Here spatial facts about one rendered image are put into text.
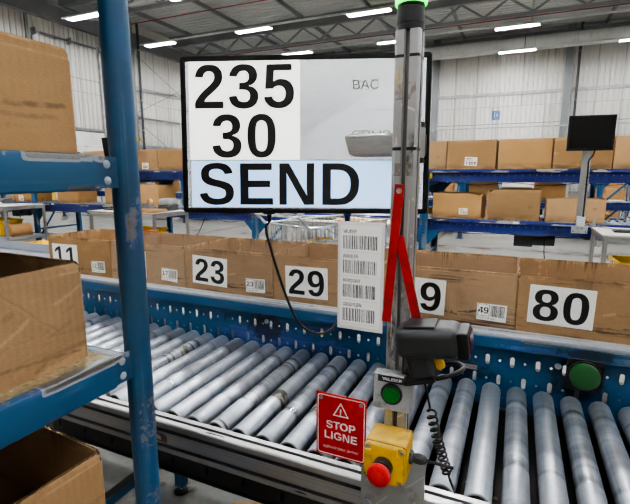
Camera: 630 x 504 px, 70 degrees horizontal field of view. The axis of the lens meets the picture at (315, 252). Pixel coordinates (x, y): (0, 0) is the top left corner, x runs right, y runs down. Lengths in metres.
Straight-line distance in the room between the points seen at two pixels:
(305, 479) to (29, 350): 0.68
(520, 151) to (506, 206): 0.69
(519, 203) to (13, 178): 5.41
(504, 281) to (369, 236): 0.67
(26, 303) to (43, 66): 0.21
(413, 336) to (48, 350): 0.50
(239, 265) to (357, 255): 0.91
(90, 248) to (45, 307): 1.68
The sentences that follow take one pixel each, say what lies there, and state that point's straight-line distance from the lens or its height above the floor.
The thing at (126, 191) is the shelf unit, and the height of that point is 1.31.
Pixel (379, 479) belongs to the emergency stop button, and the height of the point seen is 0.84.
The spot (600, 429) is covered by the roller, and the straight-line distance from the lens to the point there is 1.30.
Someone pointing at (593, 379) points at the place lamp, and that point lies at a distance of 1.38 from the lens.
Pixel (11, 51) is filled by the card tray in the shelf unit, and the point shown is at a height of 1.43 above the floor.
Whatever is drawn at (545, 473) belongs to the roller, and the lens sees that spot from 1.08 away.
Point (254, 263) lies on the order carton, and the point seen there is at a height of 1.01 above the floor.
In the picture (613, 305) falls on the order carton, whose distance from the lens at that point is 1.40.
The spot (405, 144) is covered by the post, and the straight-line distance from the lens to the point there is 0.77.
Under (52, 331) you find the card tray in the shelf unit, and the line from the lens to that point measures 0.50.
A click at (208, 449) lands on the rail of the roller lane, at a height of 0.71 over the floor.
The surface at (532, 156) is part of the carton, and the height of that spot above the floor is 1.52.
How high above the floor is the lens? 1.33
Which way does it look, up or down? 10 degrees down
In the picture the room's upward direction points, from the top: straight up
